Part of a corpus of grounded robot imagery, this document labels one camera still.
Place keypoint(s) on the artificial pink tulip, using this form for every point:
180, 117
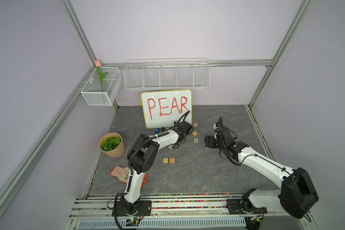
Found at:
101, 74

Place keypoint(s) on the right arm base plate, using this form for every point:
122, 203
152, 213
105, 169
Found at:
240, 206

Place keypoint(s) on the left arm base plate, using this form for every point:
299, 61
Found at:
139, 208

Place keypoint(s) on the potted green plant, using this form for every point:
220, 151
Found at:
112, 145

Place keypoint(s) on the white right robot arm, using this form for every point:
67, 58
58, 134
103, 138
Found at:
295, 193

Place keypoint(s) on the whiteboard with red PEAR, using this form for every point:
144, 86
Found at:
163, 108

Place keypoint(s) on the white ventilation grille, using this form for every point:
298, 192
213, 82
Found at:
164, 223

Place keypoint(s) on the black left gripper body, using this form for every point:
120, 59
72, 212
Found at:
184, 140

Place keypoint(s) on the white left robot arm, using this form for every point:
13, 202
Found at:
144, 151

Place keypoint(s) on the small white mesh basket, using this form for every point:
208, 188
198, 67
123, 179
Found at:
91, 91

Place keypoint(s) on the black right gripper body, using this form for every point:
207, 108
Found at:
212, 143

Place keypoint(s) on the long white wire basket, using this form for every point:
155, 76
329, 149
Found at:
166, 74

